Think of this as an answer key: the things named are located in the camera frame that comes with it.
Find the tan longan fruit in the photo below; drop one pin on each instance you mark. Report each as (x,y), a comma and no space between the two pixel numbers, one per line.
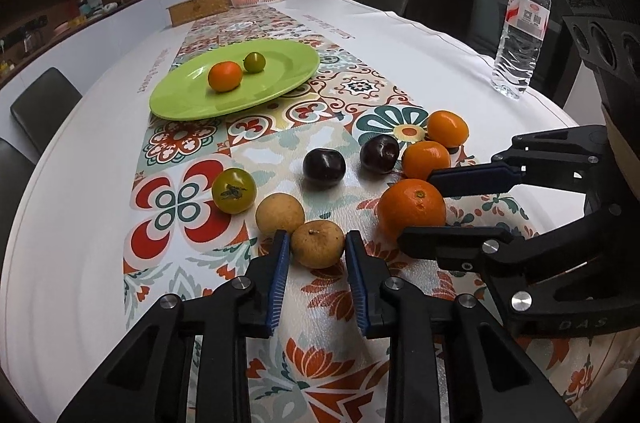
(280,213)
(317,244)

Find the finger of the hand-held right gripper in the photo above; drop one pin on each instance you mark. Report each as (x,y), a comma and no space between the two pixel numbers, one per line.
(450,243)
(475,180)

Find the clear plastic water bottle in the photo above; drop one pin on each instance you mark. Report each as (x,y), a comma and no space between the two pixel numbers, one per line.
(520,28)

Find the patterned table runner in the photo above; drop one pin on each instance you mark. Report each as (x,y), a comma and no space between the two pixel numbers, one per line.
(280,143)

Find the dark purple plum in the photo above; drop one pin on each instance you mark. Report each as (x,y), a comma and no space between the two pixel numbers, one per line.
(324,169)
(380,154)

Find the large orange tangerine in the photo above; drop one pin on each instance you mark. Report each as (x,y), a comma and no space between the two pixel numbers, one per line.
(411,209)

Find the white lower cabinet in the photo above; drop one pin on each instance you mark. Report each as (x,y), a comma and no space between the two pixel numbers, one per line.
(125,33)

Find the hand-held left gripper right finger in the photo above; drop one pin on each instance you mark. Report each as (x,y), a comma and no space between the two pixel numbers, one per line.
(356,283)

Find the orange tomato on plate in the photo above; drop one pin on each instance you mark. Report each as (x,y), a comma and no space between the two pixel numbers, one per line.
(225,76)

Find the green plate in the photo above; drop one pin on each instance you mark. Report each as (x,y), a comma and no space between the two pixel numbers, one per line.
(285,68)

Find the small green tomato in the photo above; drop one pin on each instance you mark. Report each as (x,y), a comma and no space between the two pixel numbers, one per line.
(254,62)

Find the woven wicker box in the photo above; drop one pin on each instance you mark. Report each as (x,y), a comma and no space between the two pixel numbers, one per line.
(198,9)

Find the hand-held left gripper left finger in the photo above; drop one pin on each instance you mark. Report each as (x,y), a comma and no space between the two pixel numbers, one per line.
(280,283)

